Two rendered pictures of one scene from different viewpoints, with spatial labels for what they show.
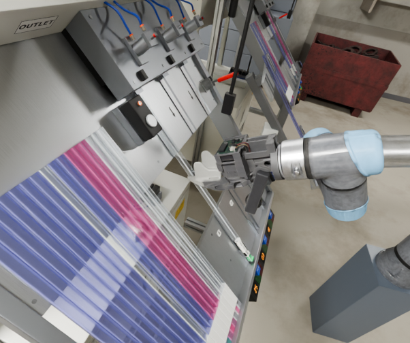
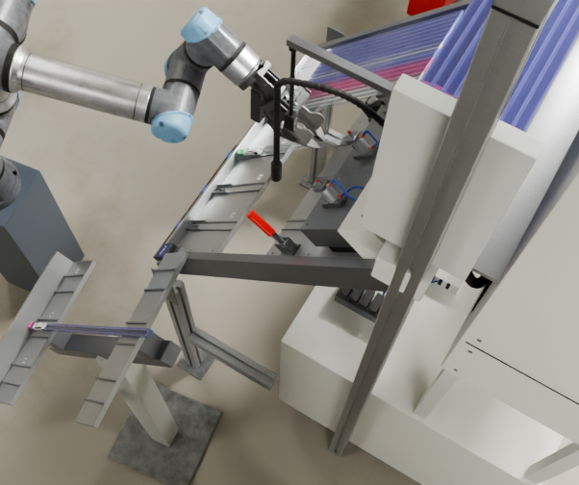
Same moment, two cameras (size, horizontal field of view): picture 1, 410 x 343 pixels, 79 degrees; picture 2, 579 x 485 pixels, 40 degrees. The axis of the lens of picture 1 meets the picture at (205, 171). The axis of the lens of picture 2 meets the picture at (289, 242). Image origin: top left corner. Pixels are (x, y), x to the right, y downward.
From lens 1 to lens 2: 166 cm
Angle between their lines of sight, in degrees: 73
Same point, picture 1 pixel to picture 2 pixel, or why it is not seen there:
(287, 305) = (106, 294)
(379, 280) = (34, 175)
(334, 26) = not seen: outside the picture
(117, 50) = not seen: hidden behind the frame
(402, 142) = (99, 75)
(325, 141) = (231, 36)
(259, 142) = (271, 76)
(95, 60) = not seen: hidden behind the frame
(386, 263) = (13, 182)
